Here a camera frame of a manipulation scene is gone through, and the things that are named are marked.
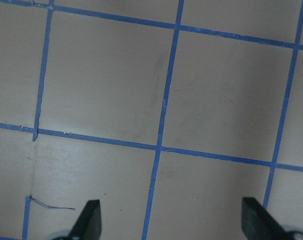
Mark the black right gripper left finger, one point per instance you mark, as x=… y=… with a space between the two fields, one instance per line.
x=89 y=223

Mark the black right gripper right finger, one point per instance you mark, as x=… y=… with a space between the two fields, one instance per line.
x=258 y=224

